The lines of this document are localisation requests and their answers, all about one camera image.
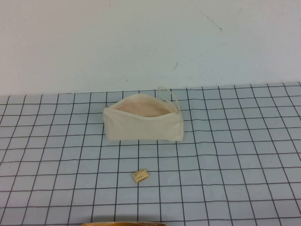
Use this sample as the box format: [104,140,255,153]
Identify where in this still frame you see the small tan eraser with label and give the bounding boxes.
[132,168,150,184]

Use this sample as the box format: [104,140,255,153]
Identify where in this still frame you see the cream fabric pencil case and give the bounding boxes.
[103,86,183,142]

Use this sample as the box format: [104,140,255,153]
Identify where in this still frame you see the orange rounded wooden object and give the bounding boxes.
[80,220,166,226]

